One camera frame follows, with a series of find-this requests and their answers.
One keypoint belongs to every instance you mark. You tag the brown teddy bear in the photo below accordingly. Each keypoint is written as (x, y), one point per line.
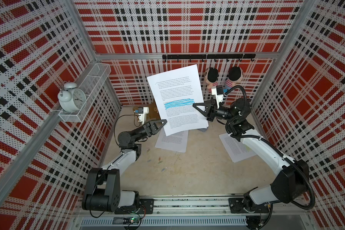
(153, 111)

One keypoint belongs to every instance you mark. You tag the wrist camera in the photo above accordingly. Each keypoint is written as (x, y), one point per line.
(218, 93)
(142, 114)

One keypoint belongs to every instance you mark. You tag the doll with pink striped shirt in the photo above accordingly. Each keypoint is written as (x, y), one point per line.
(211, 77)

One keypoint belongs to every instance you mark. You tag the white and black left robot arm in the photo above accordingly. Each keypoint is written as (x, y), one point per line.
(102, 191)

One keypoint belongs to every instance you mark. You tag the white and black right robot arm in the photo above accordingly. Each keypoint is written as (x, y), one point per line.
(291, 184)

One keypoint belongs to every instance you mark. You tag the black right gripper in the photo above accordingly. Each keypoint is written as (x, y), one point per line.
(211, 112)

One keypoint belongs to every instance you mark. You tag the doll with blue trousers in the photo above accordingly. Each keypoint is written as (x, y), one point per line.
(235, 76)

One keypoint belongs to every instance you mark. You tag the black hook rail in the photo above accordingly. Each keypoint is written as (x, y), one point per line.
(207, 56)

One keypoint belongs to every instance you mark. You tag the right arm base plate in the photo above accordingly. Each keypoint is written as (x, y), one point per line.
(235, 205)

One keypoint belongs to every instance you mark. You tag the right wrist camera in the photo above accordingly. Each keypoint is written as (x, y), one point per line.
(218, 93)

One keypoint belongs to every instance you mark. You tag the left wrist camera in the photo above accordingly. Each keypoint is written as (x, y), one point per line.
(142, 114)

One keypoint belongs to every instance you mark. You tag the green circuit board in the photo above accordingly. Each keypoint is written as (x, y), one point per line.
(125, 220)

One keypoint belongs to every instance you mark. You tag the document with pink highlight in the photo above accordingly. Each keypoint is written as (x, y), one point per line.
(176, 142)

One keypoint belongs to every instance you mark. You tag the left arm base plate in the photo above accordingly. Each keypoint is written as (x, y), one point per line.
(140, 206)

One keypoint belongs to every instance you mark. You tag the white alarm clock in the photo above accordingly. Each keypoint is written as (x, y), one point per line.
(71, 98)

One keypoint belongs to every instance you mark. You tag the white wire mesh shelf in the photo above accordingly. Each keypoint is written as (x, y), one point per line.
(91, 84)

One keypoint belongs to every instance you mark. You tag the document with yellow highlight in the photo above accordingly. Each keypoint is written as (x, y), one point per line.
(235, 149)

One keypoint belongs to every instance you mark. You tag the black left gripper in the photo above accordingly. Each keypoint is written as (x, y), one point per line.
(150, 128)

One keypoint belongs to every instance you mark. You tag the aluminium front rail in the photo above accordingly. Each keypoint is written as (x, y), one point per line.
(199, 211)

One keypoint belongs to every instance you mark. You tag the document with blue highlight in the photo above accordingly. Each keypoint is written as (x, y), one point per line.
(174, 93)

